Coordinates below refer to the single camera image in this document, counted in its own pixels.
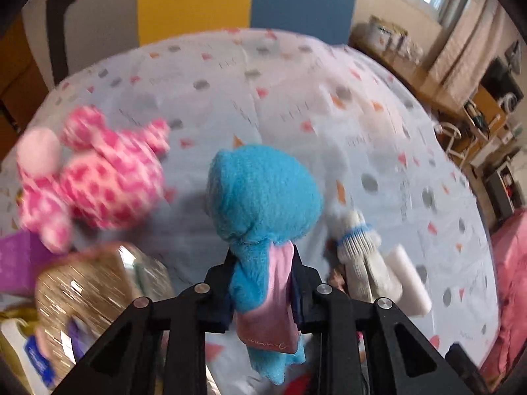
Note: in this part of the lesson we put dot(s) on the pink bedding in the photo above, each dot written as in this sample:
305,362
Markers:
510,279

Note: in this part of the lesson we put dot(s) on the white round fan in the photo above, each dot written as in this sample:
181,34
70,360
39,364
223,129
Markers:
508,101

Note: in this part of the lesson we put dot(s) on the wooden wardrobe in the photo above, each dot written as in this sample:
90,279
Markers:
20,74

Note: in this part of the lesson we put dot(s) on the grey yellow blue sofa backrest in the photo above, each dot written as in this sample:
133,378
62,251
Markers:
193,0

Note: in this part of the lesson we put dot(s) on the patterned light blue tablecloth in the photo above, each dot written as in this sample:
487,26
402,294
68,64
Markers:
288,103

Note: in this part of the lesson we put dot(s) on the purple cardboard box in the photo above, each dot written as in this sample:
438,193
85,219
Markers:
16,263

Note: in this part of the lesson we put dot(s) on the blue tissue packet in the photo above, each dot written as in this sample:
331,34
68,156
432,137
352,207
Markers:
38,358

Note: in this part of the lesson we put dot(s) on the wooden folding chair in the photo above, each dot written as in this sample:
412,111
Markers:
486,103

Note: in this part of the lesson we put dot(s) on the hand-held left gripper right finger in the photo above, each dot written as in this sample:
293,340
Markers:
302,296

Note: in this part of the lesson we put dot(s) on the ornate metallic tissue box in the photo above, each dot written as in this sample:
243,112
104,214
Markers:
82,284

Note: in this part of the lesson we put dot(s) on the blue plush towel toy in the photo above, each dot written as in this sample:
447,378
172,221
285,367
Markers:
263,197

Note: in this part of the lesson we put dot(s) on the red fuzzy sock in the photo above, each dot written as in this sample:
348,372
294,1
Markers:
298,383

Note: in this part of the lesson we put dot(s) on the pink spotted plush toy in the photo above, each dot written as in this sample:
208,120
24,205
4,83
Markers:
107,181

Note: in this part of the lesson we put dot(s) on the beige pink patterned curtain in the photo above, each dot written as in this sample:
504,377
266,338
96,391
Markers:
465,49

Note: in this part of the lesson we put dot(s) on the grey knitted glove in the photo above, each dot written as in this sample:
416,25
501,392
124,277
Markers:
362,263

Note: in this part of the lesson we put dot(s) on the grey shelf unit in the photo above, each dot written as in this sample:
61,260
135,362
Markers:
504,189

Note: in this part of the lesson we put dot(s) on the wooden desk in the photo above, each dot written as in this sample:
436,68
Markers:
407,78

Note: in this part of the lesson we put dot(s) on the black monitor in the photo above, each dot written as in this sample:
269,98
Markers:
500,78

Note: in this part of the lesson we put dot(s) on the black armrest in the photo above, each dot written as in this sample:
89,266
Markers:
59,37

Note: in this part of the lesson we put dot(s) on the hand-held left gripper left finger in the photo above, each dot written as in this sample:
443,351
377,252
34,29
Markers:
218,292

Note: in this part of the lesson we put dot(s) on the clear plastic container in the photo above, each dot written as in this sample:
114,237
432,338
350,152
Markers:
409,47

